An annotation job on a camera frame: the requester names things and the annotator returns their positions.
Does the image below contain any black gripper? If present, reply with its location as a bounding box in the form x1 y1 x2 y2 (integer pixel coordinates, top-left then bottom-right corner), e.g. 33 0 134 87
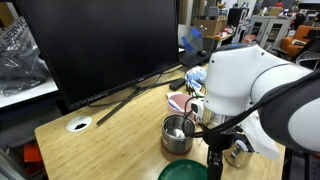
204 129 235 180

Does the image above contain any green plate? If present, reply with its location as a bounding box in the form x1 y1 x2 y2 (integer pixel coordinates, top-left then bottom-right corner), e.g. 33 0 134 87
158 159 207 180

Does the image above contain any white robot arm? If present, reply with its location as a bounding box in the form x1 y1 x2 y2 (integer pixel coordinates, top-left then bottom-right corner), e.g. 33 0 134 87
200 44 320 180

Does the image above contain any steel cup with dark interior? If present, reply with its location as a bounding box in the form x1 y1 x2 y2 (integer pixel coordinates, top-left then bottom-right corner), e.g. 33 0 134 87
224 134 254 168

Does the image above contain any stainless steel bowl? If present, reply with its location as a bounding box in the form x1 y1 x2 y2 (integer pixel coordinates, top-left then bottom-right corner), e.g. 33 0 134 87
161 114 195 154

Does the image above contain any pink mug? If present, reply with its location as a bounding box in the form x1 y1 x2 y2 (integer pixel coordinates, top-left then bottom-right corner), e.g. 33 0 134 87
167 94 198 121

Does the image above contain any small black box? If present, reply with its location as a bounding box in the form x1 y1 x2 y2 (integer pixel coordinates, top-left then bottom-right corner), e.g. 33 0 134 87
169 78 185 91

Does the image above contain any plastic bag of masks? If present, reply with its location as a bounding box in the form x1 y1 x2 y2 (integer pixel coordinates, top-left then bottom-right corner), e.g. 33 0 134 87
184 66 207 92

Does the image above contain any cardboard box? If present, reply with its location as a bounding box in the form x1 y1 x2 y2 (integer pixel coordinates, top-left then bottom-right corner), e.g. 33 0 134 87
194 19 227 36

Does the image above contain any white glass cabinet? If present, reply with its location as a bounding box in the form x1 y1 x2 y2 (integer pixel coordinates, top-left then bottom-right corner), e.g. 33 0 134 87
248 15 290 49

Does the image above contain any orange armchair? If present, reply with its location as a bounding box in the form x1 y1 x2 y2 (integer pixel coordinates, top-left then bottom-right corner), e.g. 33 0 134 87
280 25 312 57

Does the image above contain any large black monitor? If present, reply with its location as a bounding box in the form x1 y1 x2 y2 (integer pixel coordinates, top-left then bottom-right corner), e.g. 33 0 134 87
16 0 179 110

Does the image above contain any black plastic bag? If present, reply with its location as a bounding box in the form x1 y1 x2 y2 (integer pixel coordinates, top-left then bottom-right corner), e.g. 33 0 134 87
0 17 50 96

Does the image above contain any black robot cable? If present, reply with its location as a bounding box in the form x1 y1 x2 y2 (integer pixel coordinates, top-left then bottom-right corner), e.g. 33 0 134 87
181 68 320 139

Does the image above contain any white cable grommet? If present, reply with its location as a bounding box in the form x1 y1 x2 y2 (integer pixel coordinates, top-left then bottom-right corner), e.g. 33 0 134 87
66 116 92 132

